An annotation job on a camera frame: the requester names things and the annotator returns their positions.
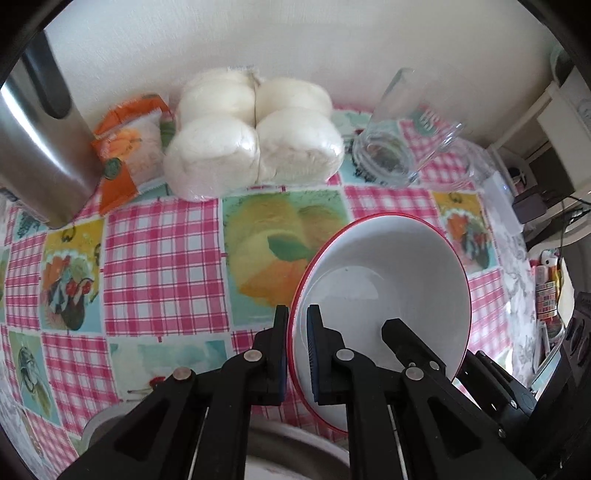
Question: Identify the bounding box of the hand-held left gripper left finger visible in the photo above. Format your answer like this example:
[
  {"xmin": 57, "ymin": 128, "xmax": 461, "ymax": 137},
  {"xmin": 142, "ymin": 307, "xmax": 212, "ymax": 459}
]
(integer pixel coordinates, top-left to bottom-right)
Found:
[{"xmin": 58, "ymin": 305, "xmax": 290, "ymax": 480}]

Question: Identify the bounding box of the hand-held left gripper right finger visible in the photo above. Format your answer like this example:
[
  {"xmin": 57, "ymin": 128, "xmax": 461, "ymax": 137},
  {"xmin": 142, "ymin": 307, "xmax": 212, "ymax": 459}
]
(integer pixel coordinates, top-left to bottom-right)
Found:
[{"xmin": 307, "ymin": 305, "xmax": 532, "ymax": 480}]

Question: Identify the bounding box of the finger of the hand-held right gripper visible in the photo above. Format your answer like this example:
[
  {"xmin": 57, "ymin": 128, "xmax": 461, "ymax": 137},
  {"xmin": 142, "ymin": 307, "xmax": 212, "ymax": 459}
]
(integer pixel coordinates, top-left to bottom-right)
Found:
[
  {"xmin": 381, "ymin": 318, "xmax": 455, "ymax": 381},
  {"xmin": 462, "ymin": 351, "xmax": 537, "ymax": 428}
]

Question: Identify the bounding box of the white strawberry print bowl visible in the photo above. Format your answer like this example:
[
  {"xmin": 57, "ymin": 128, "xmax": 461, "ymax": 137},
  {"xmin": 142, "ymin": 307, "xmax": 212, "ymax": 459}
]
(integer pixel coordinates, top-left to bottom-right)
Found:
[{"xmin": 287, "ymin": 213, "xmax": 472, "ymax": 435}]

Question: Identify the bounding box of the colourful printed packet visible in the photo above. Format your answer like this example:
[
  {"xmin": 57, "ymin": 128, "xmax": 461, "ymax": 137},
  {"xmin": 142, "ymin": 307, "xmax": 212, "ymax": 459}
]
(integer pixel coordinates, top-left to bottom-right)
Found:
[{"xmin": 536, "ymin": 263, "xmax": 565, "ymax": 320}]

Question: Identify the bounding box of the grey floral tablecloth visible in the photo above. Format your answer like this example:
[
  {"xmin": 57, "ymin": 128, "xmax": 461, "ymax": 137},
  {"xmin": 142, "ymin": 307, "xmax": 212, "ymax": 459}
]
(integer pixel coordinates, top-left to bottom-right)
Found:
[{"xmin": 480, "ymin": 138, "xmax": 555, "ymax": 384}]

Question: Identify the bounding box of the pink chequered fruit tablecloth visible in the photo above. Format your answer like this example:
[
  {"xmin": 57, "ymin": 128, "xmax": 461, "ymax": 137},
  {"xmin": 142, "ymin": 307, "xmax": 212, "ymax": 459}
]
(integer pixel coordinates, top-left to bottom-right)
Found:
[{"xmin": 0, "ymin": 106, "xmax": 522, "ymax": 462}]

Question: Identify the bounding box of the white power strip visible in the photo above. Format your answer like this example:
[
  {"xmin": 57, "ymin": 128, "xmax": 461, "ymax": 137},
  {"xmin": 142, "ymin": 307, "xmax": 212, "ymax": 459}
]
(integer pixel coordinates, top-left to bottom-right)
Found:
[{"xmin": 485, "ymin": 171, "xmax": 525, "ymax": 232}]

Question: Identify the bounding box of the black charger plug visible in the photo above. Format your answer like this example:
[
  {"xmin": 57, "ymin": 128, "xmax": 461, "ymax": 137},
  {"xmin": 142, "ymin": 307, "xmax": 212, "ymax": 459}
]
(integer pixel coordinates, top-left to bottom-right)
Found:
[{"xmin": 512, "ymin": 189, "xmax": 550, "ymax": 222}]

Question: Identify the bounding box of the clear glass mug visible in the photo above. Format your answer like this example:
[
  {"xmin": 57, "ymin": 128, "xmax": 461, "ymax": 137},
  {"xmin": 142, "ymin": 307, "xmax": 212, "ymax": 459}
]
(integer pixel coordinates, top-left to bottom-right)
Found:
[{"xmin": 352, "ymin": 68, "xmax": 476, "ymax": 188}]

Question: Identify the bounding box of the bag of white buns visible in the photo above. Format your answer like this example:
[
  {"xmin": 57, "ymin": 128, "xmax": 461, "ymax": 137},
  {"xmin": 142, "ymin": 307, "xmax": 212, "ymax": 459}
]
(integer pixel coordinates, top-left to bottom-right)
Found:
[{"xmin": 164, "ymin": 66, "xmax": 346, "ymax": 202}]

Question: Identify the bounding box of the white side stand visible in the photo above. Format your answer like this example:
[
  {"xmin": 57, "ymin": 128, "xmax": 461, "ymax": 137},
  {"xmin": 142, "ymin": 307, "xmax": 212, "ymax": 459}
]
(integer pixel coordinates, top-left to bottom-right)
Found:
[{"xmin": 496, "ymin": 69, "xmax": 591, "ymax": 199}]

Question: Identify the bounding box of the orange snack packet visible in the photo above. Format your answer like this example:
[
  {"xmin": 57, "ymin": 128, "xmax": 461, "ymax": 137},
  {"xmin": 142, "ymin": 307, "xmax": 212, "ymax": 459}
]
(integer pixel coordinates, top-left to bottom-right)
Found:
[{"xmin": 91, "ymin": 92, "xmax": 176, "ymax": 215}]

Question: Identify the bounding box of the stainless steel thermos jug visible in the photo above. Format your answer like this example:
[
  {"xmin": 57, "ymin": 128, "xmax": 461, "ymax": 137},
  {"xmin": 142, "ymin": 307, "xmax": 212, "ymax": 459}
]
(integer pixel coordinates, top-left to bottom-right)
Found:
[{"xmin": 0, "ymin": 32, "xmax": 105, "ymax": 230}]

